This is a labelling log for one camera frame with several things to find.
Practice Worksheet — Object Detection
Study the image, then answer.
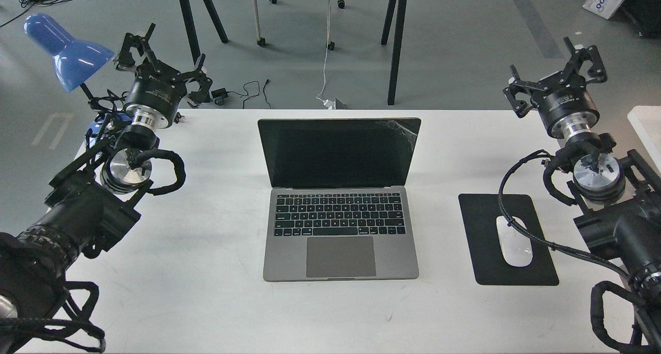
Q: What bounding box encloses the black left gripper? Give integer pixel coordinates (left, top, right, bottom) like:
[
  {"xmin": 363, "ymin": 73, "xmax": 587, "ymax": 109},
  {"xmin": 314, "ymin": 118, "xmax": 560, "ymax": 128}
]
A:
[{"xmin": 113, "ymin": 23, "xmax": 213, "ymax": 129}]

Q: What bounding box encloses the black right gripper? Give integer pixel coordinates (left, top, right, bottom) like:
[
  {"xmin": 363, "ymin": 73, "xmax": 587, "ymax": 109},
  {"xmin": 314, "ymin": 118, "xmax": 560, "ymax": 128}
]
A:
[{"xmin": 503, "ymin": 37, "xmax": 608, "ymax": 138}]

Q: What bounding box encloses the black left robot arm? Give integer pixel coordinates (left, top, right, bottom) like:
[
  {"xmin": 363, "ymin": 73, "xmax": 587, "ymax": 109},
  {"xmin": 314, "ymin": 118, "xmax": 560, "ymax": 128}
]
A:
[{"xmin": 1, "ymin": 14, "xmax": 212, "ymax": 353}]

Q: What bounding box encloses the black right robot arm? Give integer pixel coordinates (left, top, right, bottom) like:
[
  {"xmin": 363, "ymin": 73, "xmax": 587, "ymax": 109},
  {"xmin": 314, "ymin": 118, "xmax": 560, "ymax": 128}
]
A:
[{"xmin": 497, "ymin": 38, "xmax": 660, "ymax": 353}]

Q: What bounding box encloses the black-legged background table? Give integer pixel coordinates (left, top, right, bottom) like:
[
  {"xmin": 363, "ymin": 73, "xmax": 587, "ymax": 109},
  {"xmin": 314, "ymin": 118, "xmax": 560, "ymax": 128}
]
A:
[{"xmin": 177, "ymin": 0, "xmax": 408, "ymax": 106}]

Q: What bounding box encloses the blue desk lamp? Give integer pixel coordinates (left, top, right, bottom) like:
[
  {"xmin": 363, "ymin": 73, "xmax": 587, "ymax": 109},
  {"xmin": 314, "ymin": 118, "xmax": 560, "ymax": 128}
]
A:
[{"xmin": 23, "ymin": 13, "xmax": 136, "ymax": 149}]

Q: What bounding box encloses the white side table corner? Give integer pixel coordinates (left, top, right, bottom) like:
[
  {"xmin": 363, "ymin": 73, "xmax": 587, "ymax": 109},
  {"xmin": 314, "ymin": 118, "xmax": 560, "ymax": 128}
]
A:
[{"xmin": 627, "ymin": 105, "xmax": 660, "ymax": 170}]

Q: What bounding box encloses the black mouse pad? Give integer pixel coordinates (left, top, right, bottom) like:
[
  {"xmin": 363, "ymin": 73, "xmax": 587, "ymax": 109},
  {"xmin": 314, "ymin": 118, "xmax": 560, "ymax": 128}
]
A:
[{"xmin": 458, "ymin": 194, "xmax": 559, "ymax": 286}]

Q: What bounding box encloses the white computer mouse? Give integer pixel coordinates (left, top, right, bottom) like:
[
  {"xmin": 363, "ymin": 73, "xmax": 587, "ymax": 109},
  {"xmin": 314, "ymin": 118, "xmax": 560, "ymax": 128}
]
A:
[{"xmin": 496, "ymin": 215, "xmax": 533, "ymax": 268}]

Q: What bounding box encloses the grey open laptop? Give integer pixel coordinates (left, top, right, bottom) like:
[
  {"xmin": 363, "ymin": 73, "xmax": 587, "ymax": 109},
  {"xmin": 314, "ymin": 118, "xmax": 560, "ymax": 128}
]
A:
[{"xmin": 258, "ymin": 117, "xmax": 422, "ymax": 283}]

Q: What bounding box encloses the black power adapter with cable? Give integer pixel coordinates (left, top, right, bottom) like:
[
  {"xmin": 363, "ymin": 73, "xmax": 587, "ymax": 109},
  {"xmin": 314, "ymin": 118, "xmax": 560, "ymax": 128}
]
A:
[{"xmin": 210, "ymin": 78, "xmax": 273, "ymax": 109}]

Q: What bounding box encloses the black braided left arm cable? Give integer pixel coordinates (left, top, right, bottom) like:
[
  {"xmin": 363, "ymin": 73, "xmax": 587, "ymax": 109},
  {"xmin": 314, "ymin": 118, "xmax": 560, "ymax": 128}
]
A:
[{"xmin": 129, "ymin": 149, "xmax": 186, "ymax": 197}]

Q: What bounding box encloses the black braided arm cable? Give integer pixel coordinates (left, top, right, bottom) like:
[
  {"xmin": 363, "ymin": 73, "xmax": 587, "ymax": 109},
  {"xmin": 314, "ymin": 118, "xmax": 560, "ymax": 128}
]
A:
[
  {"xmin": 497, "ymin": 149, "xmax": 661, "ymax": 354},
  {"xmin": 129, "ymin": 149, "xmax": 186, "ymax": 197}
]

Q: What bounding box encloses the white rolling chair frame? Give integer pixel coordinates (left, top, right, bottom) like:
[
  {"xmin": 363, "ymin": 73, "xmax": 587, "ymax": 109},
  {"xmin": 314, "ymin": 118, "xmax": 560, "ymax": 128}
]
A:
[{"xmin": 252, "ymin": 0, "xmax": 345, "ymax": 53}]

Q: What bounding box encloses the white hanging cable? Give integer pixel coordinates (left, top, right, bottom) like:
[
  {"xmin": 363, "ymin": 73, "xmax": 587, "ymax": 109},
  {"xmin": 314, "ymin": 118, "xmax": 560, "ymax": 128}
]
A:
[{"xmin": 316, "ymin": 0, "xmax": 337, "ymax": 110}]

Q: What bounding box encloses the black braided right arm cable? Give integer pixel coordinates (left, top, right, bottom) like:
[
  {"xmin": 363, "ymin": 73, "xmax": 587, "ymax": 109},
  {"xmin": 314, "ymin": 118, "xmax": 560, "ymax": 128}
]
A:
[{"xmin": 497, "ymin": 149, "xmax": 661, "ymax": 354}]

